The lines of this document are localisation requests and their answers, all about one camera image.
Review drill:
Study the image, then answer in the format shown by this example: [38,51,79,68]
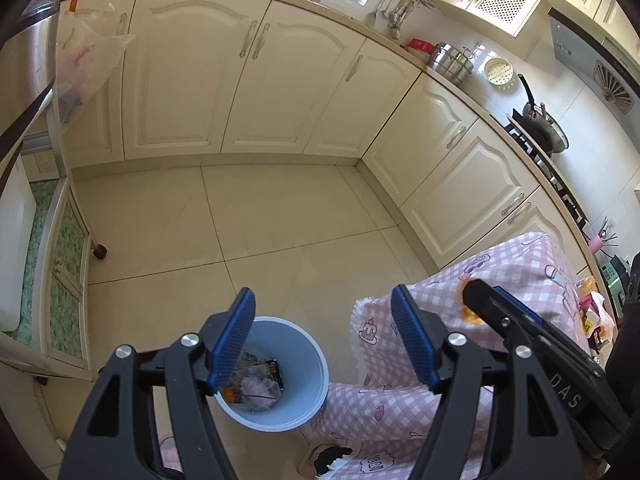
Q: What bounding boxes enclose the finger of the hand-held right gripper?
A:
[462,279,544,356]
[492,286,561,334]

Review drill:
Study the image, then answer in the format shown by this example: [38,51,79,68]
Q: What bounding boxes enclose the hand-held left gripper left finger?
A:
[59,287,257,480]

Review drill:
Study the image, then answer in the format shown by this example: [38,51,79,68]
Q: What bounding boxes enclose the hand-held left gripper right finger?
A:
[390,284,583,480]

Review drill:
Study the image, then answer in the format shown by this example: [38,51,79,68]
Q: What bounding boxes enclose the tan paper ball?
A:
[457,282,487,328]

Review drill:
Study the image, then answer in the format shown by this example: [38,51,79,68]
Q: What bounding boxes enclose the blue trash bin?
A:
[212,316,331,433]

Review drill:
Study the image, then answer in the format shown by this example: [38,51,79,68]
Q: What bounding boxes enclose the pink checked tablecloth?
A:
[299,232,618,480]

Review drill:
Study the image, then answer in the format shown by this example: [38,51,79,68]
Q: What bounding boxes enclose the black gold striped wrapper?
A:
[262,357,286,391]

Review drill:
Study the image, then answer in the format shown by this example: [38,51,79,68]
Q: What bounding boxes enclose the crumpled pink white bag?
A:
[235,372,282,408]

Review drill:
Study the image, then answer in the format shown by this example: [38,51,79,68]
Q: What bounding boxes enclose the green multi cooker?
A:
[600,255,632,306]

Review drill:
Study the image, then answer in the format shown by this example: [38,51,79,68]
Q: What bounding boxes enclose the pink utensil holder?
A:
[589,217,618,253]

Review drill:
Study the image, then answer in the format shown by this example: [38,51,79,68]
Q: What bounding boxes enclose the black gas stove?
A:
[505,112,591,226]

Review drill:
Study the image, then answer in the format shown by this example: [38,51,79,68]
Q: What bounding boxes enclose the black induction cooker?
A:
[504,110,551,158]

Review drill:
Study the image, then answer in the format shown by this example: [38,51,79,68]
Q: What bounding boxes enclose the wheeled cabinet green glass doors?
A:
[0,127,108,383]

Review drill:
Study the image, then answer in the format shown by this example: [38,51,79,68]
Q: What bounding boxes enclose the black wok with lid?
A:
[516,74,570,153]

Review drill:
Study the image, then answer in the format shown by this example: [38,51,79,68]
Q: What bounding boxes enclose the cream colander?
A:
[484,57,515,87]

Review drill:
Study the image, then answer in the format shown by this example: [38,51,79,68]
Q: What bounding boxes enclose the steel steamer pot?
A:
[427,42,476,86]

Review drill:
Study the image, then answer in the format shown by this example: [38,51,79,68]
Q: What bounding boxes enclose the cream lower cabinets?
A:
[55,0,601,286]

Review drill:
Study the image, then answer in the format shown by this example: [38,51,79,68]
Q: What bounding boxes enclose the grey range hood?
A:
[547,7,640,121]

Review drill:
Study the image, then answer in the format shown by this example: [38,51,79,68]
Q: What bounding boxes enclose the red container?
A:
[406,37,436,58]

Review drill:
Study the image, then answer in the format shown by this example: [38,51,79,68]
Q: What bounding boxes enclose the hanging metal ladle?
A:
[391,0,416,41]
[386,0,408,31]

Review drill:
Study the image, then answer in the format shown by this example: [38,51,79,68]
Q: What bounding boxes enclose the hanging metal spatula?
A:
[366,0,396,28]

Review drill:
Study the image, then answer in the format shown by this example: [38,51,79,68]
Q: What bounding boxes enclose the clear hanging plastic bag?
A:
[54,2,136,126]

